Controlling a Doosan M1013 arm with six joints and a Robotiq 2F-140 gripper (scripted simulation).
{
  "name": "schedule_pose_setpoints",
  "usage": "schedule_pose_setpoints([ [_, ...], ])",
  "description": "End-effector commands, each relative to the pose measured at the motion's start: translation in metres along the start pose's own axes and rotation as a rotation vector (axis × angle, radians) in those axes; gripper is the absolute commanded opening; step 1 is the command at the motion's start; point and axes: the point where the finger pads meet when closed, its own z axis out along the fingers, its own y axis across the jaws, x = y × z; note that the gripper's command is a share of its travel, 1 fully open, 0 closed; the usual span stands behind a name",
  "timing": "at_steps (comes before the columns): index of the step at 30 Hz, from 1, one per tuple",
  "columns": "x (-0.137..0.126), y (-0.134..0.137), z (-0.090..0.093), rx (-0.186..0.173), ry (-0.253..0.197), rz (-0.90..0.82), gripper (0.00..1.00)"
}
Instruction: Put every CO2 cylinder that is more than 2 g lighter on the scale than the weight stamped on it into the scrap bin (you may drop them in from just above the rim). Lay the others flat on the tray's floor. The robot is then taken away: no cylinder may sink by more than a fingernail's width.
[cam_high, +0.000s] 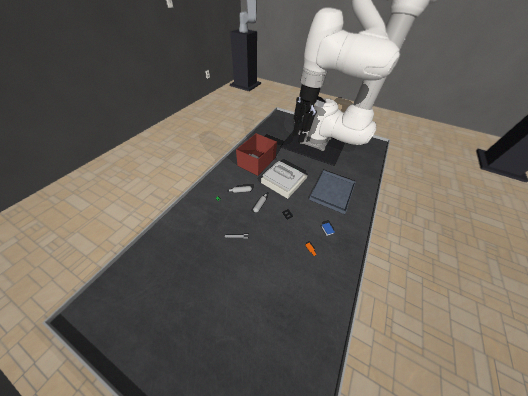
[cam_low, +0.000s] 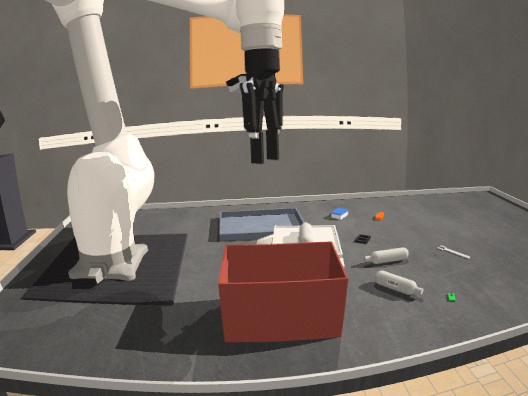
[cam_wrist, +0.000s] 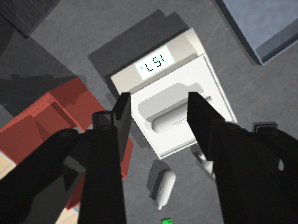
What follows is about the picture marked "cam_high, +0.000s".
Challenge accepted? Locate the white digital scale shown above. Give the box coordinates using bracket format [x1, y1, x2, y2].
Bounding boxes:
[261, 161, 308, 199]

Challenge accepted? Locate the blue rectangular box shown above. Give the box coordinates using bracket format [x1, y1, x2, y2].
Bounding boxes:
[322, 223, 334, 236]

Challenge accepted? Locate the red open box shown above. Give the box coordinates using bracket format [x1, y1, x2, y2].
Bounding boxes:
[236, 133, 277, 176]

